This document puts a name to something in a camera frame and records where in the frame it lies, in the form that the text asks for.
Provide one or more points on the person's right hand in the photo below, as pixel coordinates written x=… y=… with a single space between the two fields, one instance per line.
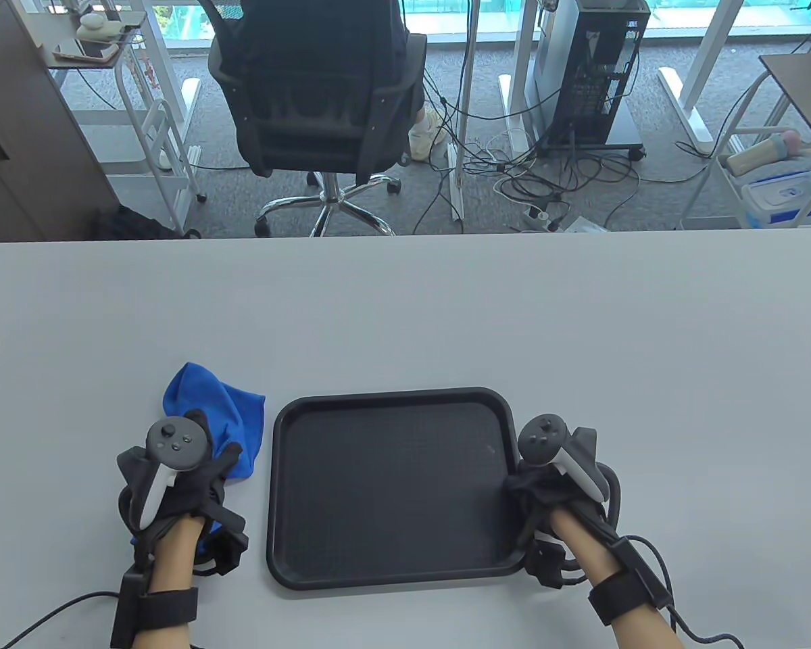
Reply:
x=537 y=497

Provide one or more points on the person's left hand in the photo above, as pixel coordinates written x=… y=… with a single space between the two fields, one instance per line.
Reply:
x=196 y=490

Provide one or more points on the blue rectangular towel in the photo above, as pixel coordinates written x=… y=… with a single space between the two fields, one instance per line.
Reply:
x=209 y=405

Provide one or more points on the black plastic tray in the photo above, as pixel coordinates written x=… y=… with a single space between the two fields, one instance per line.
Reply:
x=392 y=487

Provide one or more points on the person's right forearm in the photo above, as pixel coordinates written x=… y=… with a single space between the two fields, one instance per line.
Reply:
x=584 y=554

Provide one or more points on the grey handheld controller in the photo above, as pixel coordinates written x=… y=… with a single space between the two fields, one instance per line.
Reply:
x=544 y=439
x=176 y=443

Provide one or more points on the black bag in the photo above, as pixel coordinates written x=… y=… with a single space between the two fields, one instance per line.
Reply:
x=135 y=226

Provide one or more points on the white power strip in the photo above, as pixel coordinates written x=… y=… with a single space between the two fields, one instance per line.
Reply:
x=535 y=218

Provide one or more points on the white rolling cart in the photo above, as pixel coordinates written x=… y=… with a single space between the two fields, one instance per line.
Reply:
x=169 y=155

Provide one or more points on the white desk leg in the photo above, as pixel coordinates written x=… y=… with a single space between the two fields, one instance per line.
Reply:
x=461 y=101
x=517 y=81
x=689 y=88
x=190 y=101

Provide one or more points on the blue lidded plastic container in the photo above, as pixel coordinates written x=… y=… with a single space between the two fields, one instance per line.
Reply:
x=784 y=196

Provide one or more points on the black office chair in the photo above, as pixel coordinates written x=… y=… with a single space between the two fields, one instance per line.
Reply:
x=311 y=115

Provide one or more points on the brown wooden cabinet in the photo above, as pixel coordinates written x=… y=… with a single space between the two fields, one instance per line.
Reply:
x=20 y=135

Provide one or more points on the beige bottle with pink cap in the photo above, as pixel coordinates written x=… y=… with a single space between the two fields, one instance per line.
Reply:
x=757 y=154

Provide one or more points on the black computer tower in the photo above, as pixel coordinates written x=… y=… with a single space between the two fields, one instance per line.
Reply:
x=591 y=74

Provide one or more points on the flat phone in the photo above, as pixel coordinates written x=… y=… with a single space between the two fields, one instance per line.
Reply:
x=84 y=53

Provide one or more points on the white rounded device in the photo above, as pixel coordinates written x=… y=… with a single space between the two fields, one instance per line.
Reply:
x=98 y=27

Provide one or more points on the brown side table top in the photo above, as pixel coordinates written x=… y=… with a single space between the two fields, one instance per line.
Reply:
x=807 y=88

